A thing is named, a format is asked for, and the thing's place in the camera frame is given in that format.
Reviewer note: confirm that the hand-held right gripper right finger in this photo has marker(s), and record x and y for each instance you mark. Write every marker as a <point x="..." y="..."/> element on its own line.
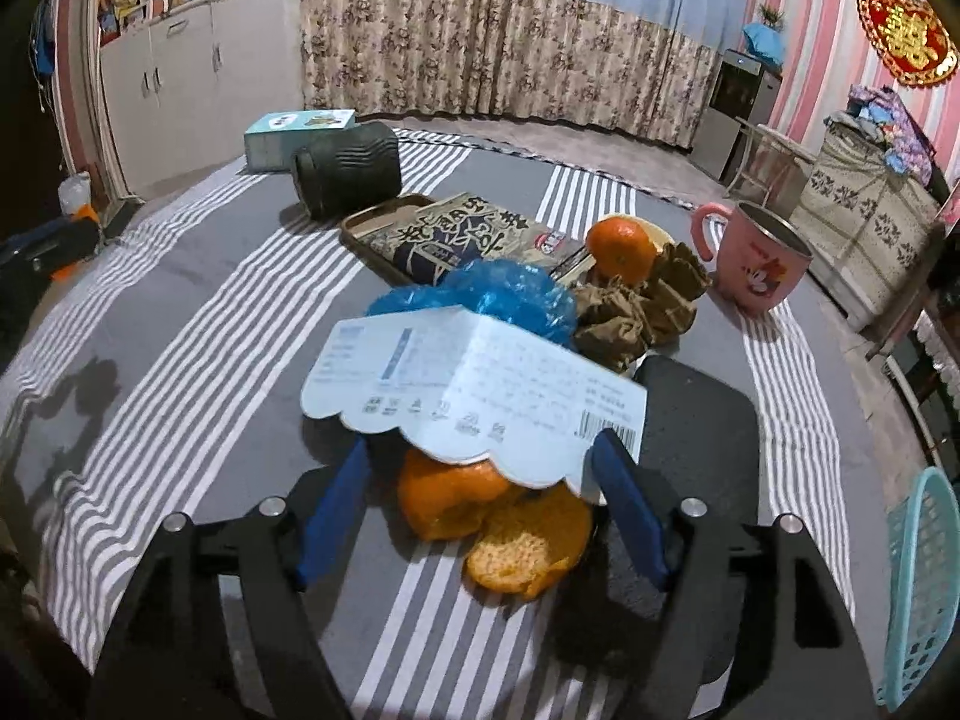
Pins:
<point x="630" y="510"/>

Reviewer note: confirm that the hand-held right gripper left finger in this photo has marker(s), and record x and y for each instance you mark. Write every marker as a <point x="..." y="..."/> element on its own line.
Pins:
<point x="334" y="517"/>

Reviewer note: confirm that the orange peel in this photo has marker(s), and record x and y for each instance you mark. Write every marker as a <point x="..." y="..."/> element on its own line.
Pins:
<point x="442" y="499"/>
<point x="525" y="547"/>

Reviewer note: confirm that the white printed paper card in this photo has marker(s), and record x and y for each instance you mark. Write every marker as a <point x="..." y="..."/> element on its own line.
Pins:
<point x="465" y="390"/>

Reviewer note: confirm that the printed snack bag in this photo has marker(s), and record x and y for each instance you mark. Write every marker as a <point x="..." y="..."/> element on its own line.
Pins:
<point x="465" y="236"/>

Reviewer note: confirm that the white plastic bag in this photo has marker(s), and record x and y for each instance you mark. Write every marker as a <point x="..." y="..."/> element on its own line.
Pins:
<point x="75" y="191"/>

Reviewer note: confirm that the crumpled brown paper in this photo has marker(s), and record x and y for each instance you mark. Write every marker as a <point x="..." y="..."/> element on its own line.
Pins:
<point x="637" y="315"/>

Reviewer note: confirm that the grey striped blanket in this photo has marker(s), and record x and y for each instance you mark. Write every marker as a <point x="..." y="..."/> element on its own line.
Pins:
<point x="225" y="330"/>

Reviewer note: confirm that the white cabinet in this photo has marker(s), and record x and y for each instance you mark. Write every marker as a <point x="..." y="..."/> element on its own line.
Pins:
<point x="187" y="90"/>

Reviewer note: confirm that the blue plastic bag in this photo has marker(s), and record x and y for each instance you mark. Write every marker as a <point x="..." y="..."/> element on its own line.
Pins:
<point x="510" y="296"/>

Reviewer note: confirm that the whole tangerine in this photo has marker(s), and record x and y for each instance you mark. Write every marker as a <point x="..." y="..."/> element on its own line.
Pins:
<point x="619" y="251"/>

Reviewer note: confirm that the yellow plate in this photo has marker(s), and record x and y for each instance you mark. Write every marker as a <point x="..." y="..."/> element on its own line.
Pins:
<point x="664" y="238"/>

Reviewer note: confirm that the pink mug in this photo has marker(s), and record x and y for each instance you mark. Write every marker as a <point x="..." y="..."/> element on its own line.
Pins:
<point x="757" y="262"/>

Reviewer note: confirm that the brown tray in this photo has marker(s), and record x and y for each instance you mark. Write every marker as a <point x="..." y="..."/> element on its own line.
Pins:
<point x="367" y="229"/>

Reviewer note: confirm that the teal cardboard box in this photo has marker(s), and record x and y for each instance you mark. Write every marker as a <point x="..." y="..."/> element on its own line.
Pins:
<point x="300" y="131"/>

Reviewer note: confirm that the teal plastic basket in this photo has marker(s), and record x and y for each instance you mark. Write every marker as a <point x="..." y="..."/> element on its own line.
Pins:
<point x="922" y="600"/>

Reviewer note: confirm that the black ribbed cylinder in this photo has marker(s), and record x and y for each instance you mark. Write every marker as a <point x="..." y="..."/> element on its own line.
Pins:
<point x="349" y="169"/>

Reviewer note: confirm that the lace-edged table cloth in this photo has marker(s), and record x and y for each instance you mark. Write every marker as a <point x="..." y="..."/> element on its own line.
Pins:
<point x="934" y="337"/>

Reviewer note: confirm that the patterned covered cabinet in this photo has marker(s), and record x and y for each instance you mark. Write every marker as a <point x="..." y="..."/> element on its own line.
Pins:
<point x="862" y="225"/>

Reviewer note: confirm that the metal chair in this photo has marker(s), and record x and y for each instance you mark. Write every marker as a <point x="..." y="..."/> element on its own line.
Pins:
<point x="765" y="146"/>

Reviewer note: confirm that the water dispenser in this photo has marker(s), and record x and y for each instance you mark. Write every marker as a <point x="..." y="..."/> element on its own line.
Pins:
<point x="731" y="112"/>

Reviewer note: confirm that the pile of clothes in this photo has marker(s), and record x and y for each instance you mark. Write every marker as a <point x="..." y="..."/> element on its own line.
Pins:
<point x="892" y="124"/>

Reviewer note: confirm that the blue and floral curtain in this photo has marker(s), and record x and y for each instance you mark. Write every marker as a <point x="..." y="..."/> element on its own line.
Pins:
<point x="510" y="52"/>

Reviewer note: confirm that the blue cloth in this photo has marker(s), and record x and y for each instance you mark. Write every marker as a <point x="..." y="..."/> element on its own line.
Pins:
<point x="765" y="41"/>

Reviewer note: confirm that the red heart wall decoration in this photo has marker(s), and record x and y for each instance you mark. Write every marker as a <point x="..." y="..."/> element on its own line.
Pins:
<point x="911" y="34"/>

